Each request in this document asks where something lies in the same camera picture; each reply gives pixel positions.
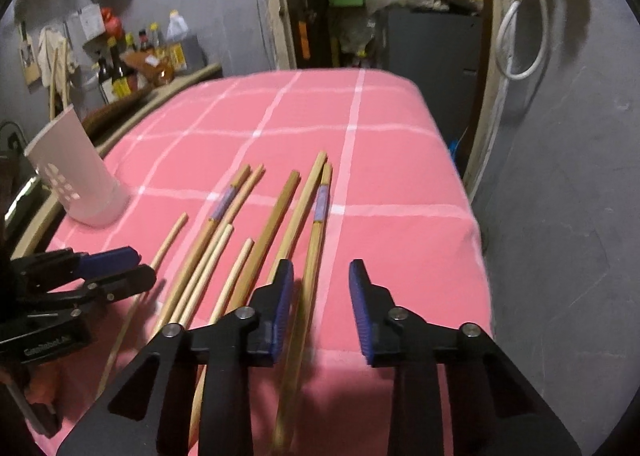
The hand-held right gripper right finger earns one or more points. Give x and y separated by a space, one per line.
361 316

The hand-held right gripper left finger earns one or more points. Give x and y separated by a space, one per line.
277 316

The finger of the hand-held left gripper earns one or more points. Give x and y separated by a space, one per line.
112 258
127 283

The white slotted utensil holder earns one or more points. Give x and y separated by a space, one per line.
75 160

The bunch of wooden chopsticks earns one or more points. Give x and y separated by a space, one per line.
320 201

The pink checked tablecloth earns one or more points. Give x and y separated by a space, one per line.
400 175

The brown wooden cutting board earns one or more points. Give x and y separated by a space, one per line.
120 108

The dark bottle white label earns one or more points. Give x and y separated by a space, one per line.
103 78

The dark bottle yellow label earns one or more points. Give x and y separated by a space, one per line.
117 70

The blue plastic piece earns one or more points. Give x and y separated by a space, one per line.
452 145

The white hanging towel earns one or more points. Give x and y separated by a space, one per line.
52 58

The dark bottle red cap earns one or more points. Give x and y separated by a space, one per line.
143 41

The wooden knife holder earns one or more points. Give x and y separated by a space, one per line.
29 55

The large dark sauce jug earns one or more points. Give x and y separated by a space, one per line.
187 50

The clear bottle yellow cap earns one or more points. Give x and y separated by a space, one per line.
155 35

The grey metal box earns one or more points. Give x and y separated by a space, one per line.
91 23

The red plastic bag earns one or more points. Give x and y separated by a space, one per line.
111 21

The grey cabinet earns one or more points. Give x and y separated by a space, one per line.
430 60

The clear plastic bag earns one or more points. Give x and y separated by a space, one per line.
360 18

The black wall socket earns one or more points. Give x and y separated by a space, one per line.
12 138

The wooden door frame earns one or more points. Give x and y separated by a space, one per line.
277 10

